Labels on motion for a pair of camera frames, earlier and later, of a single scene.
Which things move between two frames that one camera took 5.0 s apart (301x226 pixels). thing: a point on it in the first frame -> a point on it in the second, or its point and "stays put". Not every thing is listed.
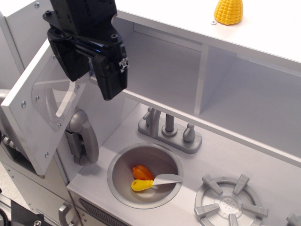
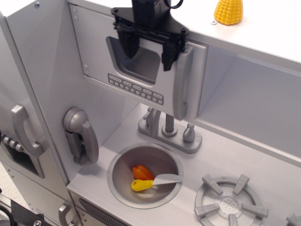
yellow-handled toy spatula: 140,184 stays put
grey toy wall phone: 82,139 stays put
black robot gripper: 89,21 -> 152,18
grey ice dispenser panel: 15,154 stays put
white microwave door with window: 40,105 -> 180,87
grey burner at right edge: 293,220 stays put
